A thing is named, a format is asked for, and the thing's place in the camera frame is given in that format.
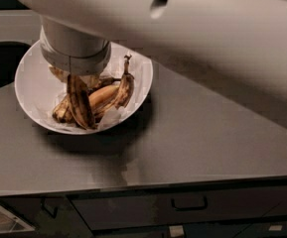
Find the dark back banana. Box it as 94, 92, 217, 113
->
91, 76, 120, 89

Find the yellow middle banana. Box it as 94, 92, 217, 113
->
88, 85, 119, 109

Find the dark left banana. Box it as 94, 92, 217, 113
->
52, 96, 73, 123

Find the white drawer label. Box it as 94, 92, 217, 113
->
169, 225, 185, 238
268, 225, 283, 232

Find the white right drawer label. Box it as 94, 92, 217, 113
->
268, 225, 283, 232

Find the large white bowl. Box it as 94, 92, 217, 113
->
15, 42, 153, 135

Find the dark drawer front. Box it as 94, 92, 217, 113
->
71, 185, 287, 231

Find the glass panel appliance door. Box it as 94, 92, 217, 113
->
0, 205, 35, 234

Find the dark banana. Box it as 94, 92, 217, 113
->
52, 96, 73, 123
91, 76, 120, 89

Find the white paper in bowl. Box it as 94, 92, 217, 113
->
52, 58, 137, 132

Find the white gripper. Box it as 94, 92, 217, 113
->
40, 27, 111, 87

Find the black cabinet handle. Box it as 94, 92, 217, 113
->
40, 197, 58, 219

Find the spotted right banana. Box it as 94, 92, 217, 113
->
95, 55, 134, 118

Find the spotted top banana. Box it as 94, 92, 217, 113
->
67, 74, 96, 129

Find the black drawer handle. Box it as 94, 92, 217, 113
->
171, 195, 208, 212

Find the spotted banana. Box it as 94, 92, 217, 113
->
95, 55, 134, 118
67, 74, 96, 129

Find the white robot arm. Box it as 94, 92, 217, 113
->
18, 0, 287, 129

